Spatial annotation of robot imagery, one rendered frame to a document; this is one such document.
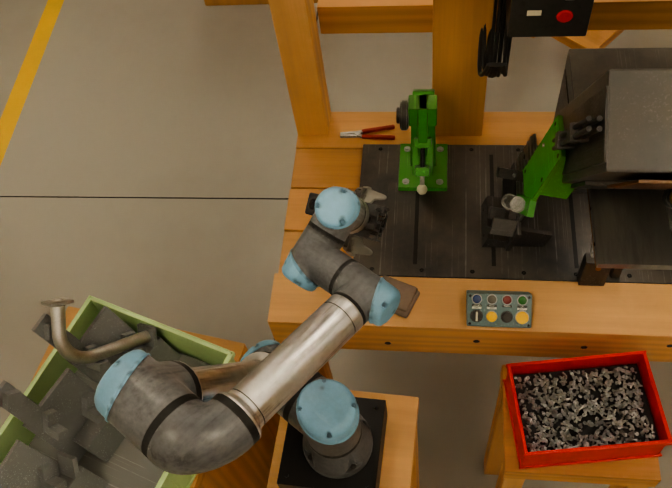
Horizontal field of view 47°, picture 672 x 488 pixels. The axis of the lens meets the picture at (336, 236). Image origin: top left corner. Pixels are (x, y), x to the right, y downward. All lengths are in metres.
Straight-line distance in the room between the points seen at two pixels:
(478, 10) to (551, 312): 0.73
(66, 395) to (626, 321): 1.30
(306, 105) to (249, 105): 1.44
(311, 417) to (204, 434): 0.38
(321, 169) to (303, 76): 0.27
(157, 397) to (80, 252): 2.16
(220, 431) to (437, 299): 0.87
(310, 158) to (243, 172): 1.16
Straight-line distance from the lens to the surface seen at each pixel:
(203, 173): 3.37
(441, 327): 1.87
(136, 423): 1.20
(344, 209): 1.33
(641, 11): 2.06
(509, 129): 2.23
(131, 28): 4.11
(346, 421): 1.50
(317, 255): 1.35
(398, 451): 1.81
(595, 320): 1.92
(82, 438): 1.91
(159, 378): 1.22
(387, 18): 2.01
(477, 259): 1.96
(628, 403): 1.87
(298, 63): 2.02
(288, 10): 1.90
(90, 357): 1.83
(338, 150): 2.19
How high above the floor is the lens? 2.59
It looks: 57 degrees down
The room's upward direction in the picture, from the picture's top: 11 degrees counter-clockwise
